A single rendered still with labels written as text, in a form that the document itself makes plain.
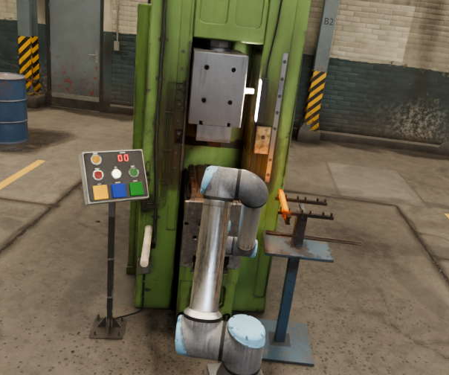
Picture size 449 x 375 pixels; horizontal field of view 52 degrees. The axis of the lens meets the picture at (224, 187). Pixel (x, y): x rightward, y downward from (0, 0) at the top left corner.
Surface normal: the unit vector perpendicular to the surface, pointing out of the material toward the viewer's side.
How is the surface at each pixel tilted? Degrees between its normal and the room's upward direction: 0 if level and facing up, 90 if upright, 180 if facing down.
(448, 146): 90
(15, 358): 0
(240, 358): 90
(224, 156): 90
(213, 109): 90
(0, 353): 0
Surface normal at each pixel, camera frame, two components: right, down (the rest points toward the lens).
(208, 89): 0.09, 0.36
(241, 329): 0.19, -0.92
